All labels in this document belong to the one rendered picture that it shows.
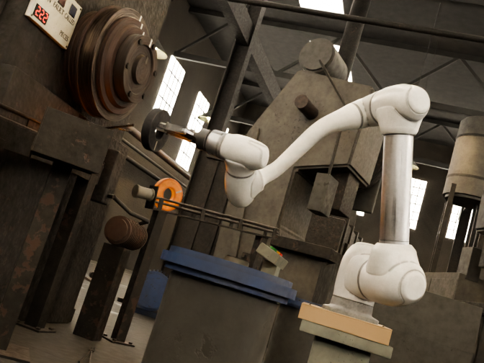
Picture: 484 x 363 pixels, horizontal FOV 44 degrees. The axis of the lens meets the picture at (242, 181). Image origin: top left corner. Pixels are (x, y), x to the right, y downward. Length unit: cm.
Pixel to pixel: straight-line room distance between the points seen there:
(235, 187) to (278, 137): 312
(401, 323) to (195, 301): 300
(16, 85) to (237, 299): 125
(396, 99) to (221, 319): 111
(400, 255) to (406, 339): 217
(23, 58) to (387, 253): 144
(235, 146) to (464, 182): 909
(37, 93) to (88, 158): 55
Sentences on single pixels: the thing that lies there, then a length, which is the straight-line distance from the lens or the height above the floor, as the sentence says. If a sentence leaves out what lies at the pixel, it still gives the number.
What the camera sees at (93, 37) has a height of 113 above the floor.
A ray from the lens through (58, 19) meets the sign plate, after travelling 241.
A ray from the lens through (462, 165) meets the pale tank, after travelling 1103.
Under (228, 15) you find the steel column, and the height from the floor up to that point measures 499.
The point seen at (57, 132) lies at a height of 66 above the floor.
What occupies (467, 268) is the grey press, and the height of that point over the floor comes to 116.
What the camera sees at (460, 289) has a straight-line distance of 569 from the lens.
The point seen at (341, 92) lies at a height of 219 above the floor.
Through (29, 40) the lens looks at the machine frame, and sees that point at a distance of 232.
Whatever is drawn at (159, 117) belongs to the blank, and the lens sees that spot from 211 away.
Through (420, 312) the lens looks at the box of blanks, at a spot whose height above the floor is 59.
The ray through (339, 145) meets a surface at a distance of 494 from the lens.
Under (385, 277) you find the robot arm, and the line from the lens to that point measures 205.
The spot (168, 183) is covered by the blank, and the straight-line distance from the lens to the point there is 282.
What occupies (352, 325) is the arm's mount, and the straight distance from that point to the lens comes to 214.
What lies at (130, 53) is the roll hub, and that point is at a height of 113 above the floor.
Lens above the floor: 38
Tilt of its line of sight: 10 degrees up
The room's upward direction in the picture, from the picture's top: 17 degrees clockwise
